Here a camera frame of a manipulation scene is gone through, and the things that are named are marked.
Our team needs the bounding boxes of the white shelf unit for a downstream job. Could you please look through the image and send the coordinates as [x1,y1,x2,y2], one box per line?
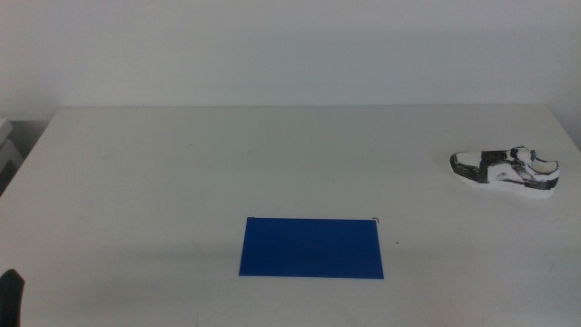
[0,118,25,174]

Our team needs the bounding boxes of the blue rectangular mat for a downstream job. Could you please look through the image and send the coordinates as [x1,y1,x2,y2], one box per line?
[238,216,385,280]

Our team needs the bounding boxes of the black and white shoe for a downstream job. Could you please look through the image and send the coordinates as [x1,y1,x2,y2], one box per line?
[448,145,560,200]

